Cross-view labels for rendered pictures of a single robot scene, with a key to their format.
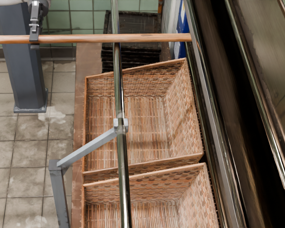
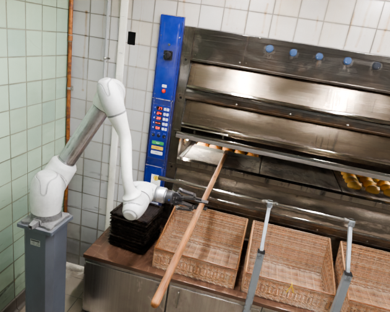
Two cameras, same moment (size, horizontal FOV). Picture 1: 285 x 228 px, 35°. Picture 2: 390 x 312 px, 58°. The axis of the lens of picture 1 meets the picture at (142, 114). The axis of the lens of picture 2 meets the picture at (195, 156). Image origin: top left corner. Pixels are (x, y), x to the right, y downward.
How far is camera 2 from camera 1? 2.23 m
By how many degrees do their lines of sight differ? 64
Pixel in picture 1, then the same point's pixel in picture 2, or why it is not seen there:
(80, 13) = (20, 259)
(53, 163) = (260, 251)
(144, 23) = not seen: hidden behind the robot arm
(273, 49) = (295, 133)
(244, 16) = (265, 135)
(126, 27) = not seen: hidden behind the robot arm
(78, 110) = (161, 273)
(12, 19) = (60, 264)
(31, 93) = not seen: outside the picture
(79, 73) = (124, 262)
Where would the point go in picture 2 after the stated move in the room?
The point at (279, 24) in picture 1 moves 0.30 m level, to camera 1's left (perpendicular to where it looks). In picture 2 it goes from (290, 125) to (285, 135)
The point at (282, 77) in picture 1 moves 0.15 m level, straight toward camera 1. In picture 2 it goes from (309, 137) to (330, 143)
